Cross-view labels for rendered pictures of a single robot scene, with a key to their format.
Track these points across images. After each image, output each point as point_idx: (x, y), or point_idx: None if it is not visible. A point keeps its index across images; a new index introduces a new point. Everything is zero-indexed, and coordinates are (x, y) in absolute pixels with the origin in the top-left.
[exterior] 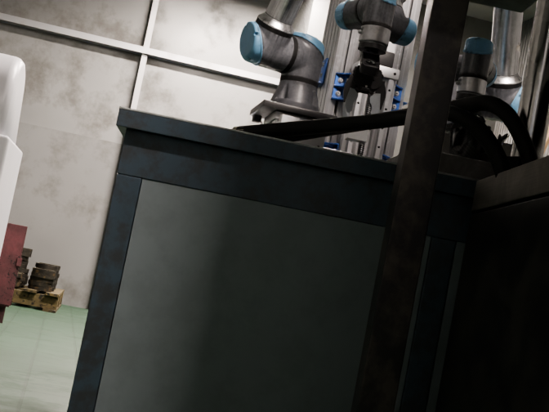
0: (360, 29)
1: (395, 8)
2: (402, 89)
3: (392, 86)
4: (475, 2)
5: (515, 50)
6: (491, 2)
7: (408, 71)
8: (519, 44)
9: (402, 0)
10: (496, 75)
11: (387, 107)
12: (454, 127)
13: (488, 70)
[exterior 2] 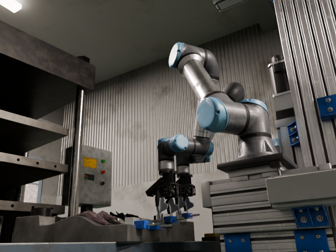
0: (198, 162)
1: (176, 156)
2: (294, 122)
3: (277, 134)
4: (85, 204)
5: (194, 92)
6: (81, 204)
7: (293, 105)
8: (193, 87)
9: (272, 75)
10: (171, 142)
11: (280, 150)
12: (130, 214)
13: (158, 155)
